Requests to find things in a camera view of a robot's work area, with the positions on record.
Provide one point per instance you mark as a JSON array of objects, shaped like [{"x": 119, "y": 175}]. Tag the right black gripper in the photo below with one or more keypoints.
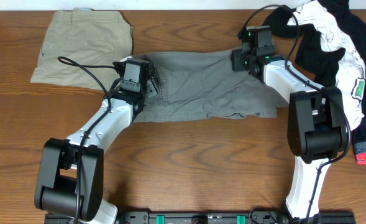
[{"x": 235, "y": 56}]

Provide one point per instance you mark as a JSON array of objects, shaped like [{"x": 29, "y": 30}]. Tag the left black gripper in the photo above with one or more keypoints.
[{"x": 151, "y": 85}]

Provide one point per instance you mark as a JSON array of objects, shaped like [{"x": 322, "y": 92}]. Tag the grey shorts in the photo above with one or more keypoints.
[{"x": 194, "y": 86}]

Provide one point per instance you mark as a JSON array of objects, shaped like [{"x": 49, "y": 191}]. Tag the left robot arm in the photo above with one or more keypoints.
[{"x": 71, "y": 176}]

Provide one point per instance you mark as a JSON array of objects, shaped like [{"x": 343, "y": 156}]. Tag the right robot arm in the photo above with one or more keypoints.
[{"x": 318, "y": 131}]

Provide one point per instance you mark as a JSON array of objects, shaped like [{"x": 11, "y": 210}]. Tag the black garment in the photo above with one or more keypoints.
[{"x": 347, "y": 22}]

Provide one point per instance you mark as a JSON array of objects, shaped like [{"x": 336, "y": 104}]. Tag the folded khaki shorts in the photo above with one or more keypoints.
[{"x": 92, "y": 38}]

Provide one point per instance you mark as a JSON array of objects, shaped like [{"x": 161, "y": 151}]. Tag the white shirt with green logo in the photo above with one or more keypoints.
[{"x": 330, "y": 54}]

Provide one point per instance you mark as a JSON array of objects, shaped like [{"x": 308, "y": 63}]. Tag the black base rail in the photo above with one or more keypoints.
[{"x": 255, "y": 216}]

